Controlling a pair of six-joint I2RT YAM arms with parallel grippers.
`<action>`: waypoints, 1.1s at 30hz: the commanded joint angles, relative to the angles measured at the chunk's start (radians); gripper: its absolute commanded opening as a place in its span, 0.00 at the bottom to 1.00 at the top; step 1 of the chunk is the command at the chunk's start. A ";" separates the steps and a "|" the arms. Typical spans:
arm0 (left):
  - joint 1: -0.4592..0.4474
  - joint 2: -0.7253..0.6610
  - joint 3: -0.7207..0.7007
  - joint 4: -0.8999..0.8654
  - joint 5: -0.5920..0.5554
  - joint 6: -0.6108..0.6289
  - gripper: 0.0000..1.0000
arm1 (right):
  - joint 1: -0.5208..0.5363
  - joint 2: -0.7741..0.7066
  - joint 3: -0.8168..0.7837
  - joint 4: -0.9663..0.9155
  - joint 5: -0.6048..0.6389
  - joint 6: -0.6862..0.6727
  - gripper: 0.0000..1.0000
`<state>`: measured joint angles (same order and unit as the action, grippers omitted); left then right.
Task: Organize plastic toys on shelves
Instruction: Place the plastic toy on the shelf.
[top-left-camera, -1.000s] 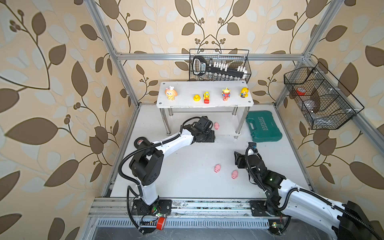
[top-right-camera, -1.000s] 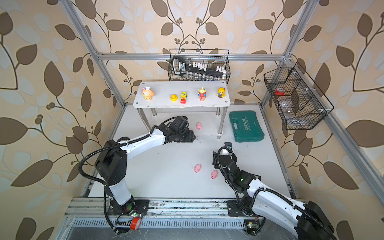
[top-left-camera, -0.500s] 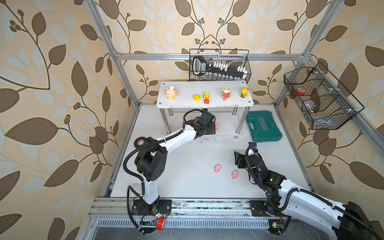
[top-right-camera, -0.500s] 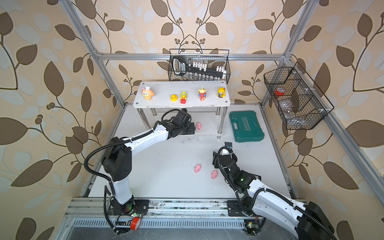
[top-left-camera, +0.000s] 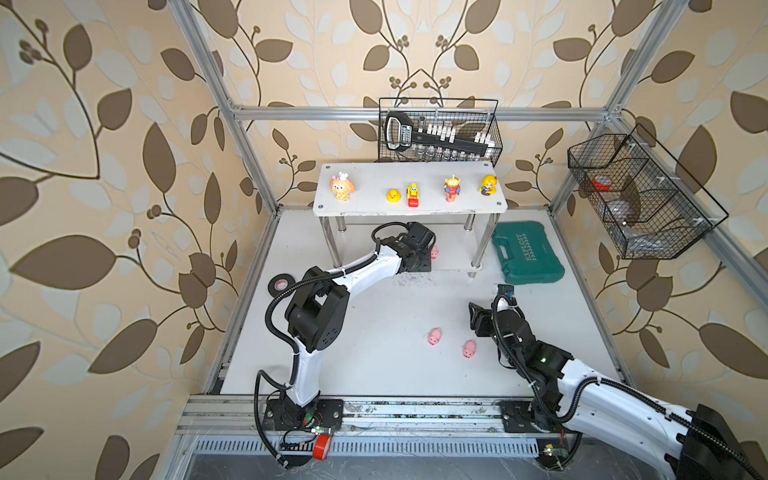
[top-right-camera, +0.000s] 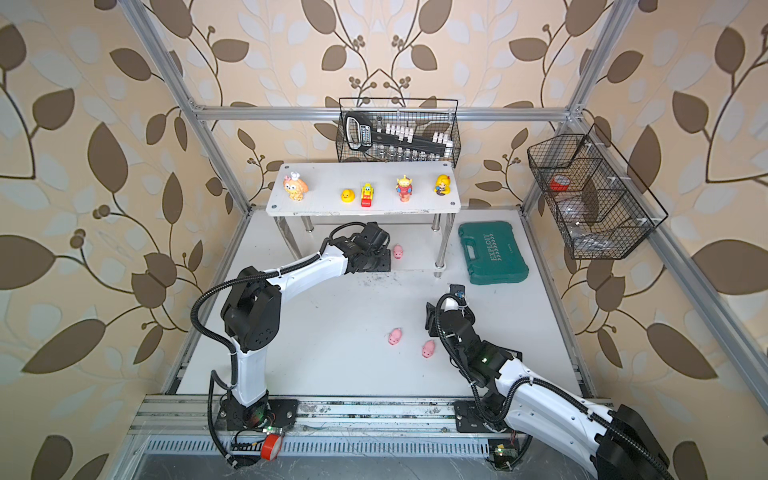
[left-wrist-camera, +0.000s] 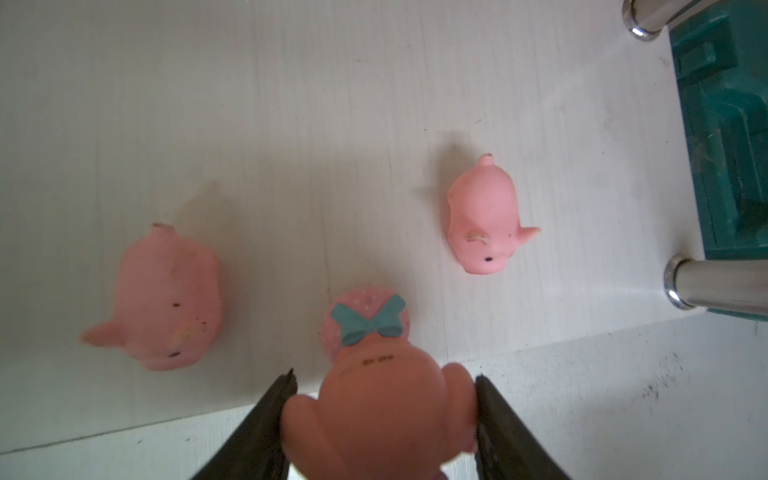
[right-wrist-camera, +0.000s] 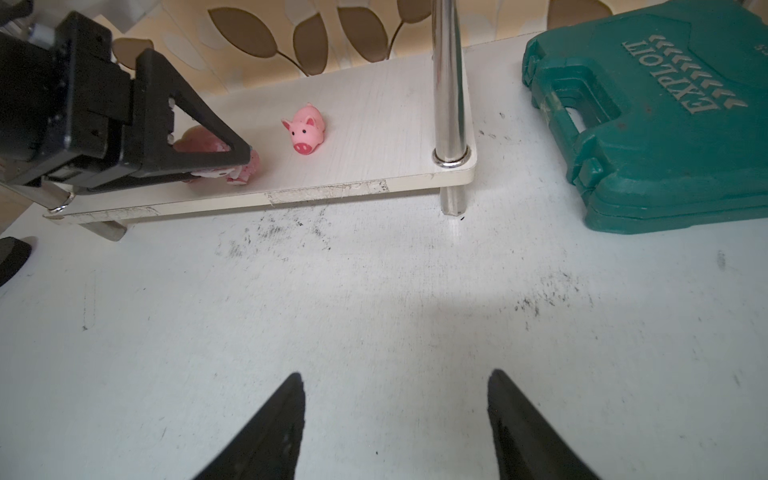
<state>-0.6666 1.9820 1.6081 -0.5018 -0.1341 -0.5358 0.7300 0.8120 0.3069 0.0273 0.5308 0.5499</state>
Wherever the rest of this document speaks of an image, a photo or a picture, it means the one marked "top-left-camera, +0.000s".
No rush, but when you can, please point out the yellow red toy car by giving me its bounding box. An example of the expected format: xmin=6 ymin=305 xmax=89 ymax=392
xmin=406 ymin=183 xmax=420 ymax=208

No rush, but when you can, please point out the yellow rubber duck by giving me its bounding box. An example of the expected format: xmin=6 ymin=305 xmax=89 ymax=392
xmin=387 ymin=189 xmax=402 ymax=204

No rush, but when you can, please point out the alien figure toy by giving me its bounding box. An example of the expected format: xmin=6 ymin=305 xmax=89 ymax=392
xmin=444 ymin=175 xmax=461 ymax=202

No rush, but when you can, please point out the yellow bear toy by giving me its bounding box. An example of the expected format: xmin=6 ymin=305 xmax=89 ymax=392
xmin=480 ymin=175 xmax=498 ymax=196

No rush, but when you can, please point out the orange cat toy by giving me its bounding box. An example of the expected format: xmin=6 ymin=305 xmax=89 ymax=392
xmin=330 ymin=172 xmax=355 ymax=202

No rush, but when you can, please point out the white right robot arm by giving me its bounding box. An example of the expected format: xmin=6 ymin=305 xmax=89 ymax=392
xmin=468 ymin=295 xmax=761 ymax=479

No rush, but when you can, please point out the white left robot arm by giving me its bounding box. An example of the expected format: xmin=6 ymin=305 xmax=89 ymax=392
xmin=255 ymin=222 xmax=436 ymax=432

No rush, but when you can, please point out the green plastic tool case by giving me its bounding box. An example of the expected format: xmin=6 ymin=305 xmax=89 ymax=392
xmin=491 ymin=221 xmax=565 ymax=286

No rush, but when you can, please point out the white two-tier shelf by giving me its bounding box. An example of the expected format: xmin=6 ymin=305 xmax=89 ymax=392
xmin=313 ymin=160 xmax=508 ymax=277

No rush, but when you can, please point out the black socket set holder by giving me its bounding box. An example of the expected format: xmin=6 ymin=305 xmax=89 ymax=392
xmin=384 ymin=111 xmax=500 ymax=157

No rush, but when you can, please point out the black tape roll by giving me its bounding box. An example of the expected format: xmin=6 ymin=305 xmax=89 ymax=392
xmin=267 ymin=273 xmax=296 ymax=298

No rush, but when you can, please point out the red tape roll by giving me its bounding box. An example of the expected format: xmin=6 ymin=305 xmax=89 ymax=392
xmin=592 ymin=174 xmax=613 ymax=192

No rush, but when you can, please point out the red emergency button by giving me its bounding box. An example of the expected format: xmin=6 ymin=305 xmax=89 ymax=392
xmin=312 ymin=434 xmax=332 ymax=461

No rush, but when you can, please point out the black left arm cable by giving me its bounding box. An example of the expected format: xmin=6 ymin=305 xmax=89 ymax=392
xmin=253 ymin=220 xmax=415 ymax=469

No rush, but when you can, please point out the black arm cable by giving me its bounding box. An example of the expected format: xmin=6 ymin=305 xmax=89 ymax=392
xmin=488 ymin=290 xmax=766 ymax=480
xmin=253 ymin=220 xmax=415 ymax=469

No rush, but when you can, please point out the black wire basket back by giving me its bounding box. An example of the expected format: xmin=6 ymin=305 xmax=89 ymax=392
xmin=378 ymin=97 xmax=503 ymax=164

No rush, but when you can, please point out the black wire basket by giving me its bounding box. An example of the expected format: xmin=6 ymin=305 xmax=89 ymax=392
xmin=378 ymin=97 xmax=503 ymax=164
xmin=567 ymin=124 xmax=729 ymax=260

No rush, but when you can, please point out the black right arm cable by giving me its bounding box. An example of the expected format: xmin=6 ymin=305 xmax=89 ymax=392
xmin=488 ymin=290 xmax=766 ymax=480

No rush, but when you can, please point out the black wire basket right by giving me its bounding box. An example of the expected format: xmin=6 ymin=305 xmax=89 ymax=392
xmin=567 ymin=124 xmax=729 ymax=260

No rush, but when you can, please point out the aluminium frame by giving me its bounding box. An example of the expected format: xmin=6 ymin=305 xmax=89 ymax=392
xmin=152 ymin=0 xmax=768 ymax=480

